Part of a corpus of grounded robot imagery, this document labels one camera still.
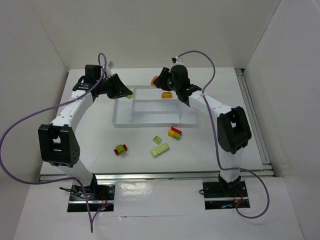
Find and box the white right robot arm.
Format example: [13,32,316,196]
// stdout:
[151,64,252,192]

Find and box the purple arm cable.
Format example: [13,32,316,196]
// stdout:
[174,50,271,220]
[0,52,111,233]

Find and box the red green lego cluster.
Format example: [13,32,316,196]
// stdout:
[113,144,128,156]

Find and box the orange yellow lego piece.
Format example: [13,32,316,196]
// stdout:
[150,76,158,87]

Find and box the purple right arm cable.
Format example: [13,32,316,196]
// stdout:
[174,50,271,220]

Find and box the long light green lego brick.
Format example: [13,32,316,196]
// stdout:
[150,143,170,158]

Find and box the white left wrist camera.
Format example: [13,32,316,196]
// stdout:
[105,60,114,78]

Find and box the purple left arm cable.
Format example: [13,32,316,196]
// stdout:
[0,52,111,233]

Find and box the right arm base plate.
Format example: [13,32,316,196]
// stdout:
[199,181,250,210]

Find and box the red yellow green lego stack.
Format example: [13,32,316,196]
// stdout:
[168,127,182,140]

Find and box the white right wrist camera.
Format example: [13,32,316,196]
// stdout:
[171,56,183,66]

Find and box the aluminium rail right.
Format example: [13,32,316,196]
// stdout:
[234,68,275,176]

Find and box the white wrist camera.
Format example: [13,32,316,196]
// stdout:
[105,60,114,78]
[171,56,183,66]

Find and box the white divided sorting tray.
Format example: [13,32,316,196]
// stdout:
[112,85,199,128]

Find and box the small light green lego brick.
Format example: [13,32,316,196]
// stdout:
[152,135,162,145]

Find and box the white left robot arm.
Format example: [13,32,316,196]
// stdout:
[38,62,132,194]

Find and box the orange printed lego brick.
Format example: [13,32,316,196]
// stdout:
[161,91,173,99]

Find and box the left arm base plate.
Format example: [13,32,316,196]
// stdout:
[60,184,116,213]

